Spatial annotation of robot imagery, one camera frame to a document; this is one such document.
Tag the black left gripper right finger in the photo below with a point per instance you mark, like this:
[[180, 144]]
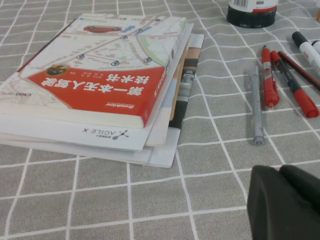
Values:
[[305, 185]]

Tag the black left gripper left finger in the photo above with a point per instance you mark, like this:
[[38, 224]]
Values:
[[275, 207]]

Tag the grey pen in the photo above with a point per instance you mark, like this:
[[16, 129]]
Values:
[[256, 105]]

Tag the red gel pen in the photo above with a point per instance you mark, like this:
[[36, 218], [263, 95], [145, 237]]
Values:
[[268, 85]]

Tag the black mesh pen holder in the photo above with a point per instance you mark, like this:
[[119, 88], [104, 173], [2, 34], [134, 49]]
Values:
[[250, 17]]

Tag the black marker red cap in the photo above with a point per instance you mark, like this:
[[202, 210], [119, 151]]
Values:
[[300, 97]]

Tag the red and black pencil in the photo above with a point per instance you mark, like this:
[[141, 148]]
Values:
[[297, 67]]

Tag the white paper folder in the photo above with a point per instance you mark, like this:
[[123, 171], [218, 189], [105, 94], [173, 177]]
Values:
[[162, 155]]

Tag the white marker black caps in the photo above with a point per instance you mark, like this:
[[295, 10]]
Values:
[[306, 48]]

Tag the red and white book stack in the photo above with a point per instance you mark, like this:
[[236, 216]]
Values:
[[156, 140]]

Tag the photo cover magazine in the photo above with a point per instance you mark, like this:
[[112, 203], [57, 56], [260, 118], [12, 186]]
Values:
[[185, 85]]

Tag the grey checked tablecloth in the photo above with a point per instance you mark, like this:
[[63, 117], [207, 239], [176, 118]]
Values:
[[100, 200]]

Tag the white AgileX brochure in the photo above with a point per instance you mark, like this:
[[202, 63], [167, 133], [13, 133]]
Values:
[[75, 130]]

